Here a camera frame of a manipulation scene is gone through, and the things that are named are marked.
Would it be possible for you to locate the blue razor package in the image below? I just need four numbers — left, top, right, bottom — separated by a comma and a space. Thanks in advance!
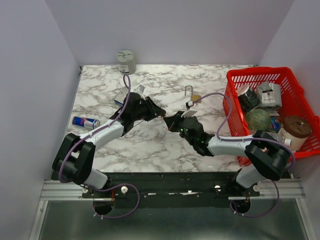
113, 86, 129, 107

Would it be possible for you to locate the green round melon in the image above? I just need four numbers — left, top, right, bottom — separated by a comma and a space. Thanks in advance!
245, 109, 272, 131

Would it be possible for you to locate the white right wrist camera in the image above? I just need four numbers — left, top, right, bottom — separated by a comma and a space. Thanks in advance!
181, 100, 198, 118

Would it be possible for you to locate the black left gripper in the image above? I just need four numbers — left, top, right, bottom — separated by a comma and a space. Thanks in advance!
132, 97, 167, 123

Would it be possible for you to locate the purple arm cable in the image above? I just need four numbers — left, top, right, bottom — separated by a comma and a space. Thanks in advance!
192, 92, 297, 218
57, 74, 141, 221

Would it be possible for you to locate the blue snack packet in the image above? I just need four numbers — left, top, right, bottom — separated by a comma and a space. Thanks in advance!
268, 116, 281, 133

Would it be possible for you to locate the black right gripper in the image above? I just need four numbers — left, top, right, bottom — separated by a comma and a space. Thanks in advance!
164, 109, 195, 145

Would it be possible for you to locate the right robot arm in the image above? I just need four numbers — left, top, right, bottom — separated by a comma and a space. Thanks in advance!
163, 111, 292, 196

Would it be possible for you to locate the red bull can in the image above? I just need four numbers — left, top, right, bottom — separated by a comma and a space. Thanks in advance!
71, 116, 101, 130

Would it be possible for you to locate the grey cylindrical canister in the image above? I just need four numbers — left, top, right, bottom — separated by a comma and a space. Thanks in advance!
116, 50, 137, 75

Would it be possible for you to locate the large brass padlock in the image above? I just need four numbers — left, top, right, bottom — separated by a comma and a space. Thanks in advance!
184, 84, 202, 103

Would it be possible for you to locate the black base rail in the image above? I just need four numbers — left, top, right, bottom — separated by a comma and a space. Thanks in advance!
82, 172, 260, 209

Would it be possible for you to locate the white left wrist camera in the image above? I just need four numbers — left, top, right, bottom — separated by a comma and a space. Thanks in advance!
136, 84, 145, 98

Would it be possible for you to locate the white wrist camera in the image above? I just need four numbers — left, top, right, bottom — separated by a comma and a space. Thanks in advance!
181, 100, 198, 118
136, 84, 145, 98

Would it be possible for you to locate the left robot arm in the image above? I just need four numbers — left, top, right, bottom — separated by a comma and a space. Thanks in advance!
52, 92, 166, 198

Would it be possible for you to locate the brown lid white jar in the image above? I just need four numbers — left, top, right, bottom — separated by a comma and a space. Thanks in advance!
278, 115, 312, 152

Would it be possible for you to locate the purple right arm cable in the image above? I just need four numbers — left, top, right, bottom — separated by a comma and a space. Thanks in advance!
192, 92, 297, 218

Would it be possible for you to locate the red plastic basket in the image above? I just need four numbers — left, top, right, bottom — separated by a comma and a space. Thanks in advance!
222, 67, 320, 161

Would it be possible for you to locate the grey white pouch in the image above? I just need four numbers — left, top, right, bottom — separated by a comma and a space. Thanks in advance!
255, 81, 282, 111

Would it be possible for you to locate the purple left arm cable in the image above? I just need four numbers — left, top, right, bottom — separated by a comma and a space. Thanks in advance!
57, 74, 141, 221

